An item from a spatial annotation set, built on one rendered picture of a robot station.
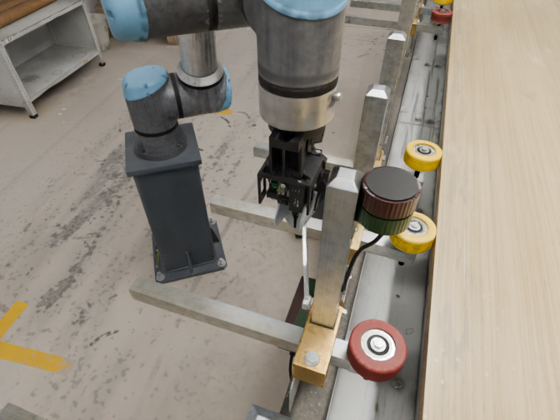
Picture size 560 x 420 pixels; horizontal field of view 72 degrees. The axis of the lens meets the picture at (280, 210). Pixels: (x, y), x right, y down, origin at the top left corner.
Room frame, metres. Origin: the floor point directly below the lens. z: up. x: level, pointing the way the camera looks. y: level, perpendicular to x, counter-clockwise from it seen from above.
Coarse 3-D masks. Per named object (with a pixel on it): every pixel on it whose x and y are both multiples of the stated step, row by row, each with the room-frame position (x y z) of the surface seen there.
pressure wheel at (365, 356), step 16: (368, 320) 0.29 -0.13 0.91; (352, 336) 0.27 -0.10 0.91; (368, 336) 0.27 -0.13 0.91; (384, 336) 0.27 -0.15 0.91; (400, 336) 0.27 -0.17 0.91; (352, 352) 0.24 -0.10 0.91; (368, 352) 0.24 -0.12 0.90; (384, 352) 0.24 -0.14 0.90; (400, 352) 0.24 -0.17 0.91; (368, 368) 0.22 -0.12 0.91; (384, 368) 0.22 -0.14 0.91; (400, 368) 0.23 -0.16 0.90
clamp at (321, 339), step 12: (312, 324) 0.31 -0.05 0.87; (336, 324) 0.31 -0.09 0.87; (312, 336) 0.29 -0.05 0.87; (324, 336) 0.29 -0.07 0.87; (336, 336) 0.29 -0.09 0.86; (300, 348) 0.27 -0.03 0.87; (312, 348) 0.27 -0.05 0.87; (324, 348) 0.27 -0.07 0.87; (300, 360) 0.25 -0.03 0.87; (324, 360) 0.25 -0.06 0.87; (300, 372) 0.24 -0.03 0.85; (312, 372) 0.23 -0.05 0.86; (324, 372) 0.23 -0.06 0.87
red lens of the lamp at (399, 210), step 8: (400, 168) 0.33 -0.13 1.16; (360, 192) 0.31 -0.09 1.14; (368, 192) 0.29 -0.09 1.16; (360, 200) 0.30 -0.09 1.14; (368, 200) 0.29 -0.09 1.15; (376, 200) 0.28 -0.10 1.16; (384, 200) 0.28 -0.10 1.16; (408, 200) 0.28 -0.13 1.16; (416, 200) 0.28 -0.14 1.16; (368, 208) 0.29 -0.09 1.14; (376, 208) 0.28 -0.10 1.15; (384, 208) 0.28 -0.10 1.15; (392, 208) 0.28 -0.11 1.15; (400, 208) 0.28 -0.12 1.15; (408, 208) 0.28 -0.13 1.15; (384, 216) 0.28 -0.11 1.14; (392, 216) 0.28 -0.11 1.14; (400, 216) 0.28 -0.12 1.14
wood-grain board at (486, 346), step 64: (512, 0) 1.83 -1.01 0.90; (448, 64) 1.19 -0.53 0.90; (512, 64) 1.18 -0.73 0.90; (448, 128) 0.82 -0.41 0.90; (512, 128) 0.82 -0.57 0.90; (448, 192) 0.58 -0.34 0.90; (512, 192) 0.58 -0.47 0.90; (448, 256) 0.42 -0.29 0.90; (512, 256) 0.42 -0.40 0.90; (448, 320) 0.30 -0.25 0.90; (512, 320) 0.30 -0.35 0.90; (448, 384) 0.20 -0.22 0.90; (512, 384) 0.20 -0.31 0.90
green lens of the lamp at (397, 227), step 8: (360, 208) 0.30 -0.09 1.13; (360, 216) 0.30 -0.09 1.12; (368, 216) 0.29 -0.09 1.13; (408, 216) 0.28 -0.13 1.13; (368, 224) 0.28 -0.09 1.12; (376, 224) 0.28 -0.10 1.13; (384, 224) 0.28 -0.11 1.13; (392, 224) 0.28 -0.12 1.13; (400, 224) 0.28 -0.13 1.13; (408, 224) 0.29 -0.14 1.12; (376, 232) 0.28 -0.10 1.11; (384, 232) 0.28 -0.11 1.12; (392, 232) 0.28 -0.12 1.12; (400, 232) 0.28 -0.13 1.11
